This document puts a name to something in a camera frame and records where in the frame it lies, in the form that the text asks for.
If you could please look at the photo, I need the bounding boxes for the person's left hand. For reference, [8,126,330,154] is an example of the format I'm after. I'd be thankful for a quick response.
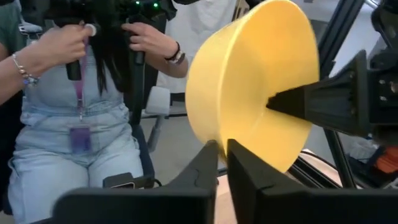
[121,21,180,60]

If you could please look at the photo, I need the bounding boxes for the office chair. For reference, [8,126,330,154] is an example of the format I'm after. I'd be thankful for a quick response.
[102,85,172,190]

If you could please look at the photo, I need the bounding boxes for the black leader arm handle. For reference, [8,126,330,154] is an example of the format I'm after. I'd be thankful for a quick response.
[124,14,147,125]
[63,58,83,82]

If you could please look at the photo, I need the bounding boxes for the black wristband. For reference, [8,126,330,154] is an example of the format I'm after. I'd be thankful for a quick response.
[164,41,187,66]

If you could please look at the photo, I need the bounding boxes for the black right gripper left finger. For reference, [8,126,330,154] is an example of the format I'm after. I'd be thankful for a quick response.
[52,139,218,224]

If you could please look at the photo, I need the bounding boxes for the person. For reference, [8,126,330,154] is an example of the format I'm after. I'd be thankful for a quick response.
[0,0,190,224]
[155,0,249,94]
[0,0,25,215]

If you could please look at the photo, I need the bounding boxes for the yellow plastic bowl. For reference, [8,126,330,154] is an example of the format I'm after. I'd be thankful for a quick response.
[185,0,320,174]

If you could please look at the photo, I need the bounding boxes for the person's left forearm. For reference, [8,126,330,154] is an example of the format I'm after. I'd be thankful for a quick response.
[146,46,190,78]

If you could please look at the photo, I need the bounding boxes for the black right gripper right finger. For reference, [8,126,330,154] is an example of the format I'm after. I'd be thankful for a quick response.
[226,139,398,224]

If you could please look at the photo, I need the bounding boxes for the person's right hand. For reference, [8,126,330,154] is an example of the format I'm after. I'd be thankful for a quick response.
[37,23,97,75]

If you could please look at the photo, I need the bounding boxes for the beaded bracelet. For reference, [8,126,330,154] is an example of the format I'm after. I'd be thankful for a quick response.
[11,52,40,87]

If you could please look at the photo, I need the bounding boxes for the person's hand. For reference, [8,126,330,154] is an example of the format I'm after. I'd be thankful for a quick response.
[121,21,180,60]
[37,23,97,75]

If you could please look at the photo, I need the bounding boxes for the person's right forearm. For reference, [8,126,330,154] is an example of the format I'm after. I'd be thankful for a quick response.
[0,46,47,106]

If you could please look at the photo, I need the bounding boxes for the orange object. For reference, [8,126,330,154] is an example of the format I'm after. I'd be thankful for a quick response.
[373,146,398,175]

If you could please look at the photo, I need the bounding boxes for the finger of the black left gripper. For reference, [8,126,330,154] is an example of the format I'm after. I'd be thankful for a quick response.
[266,49,371,138]

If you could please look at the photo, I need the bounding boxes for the purple lanyard badge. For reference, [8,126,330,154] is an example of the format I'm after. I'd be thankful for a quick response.
[68,34,93,155]

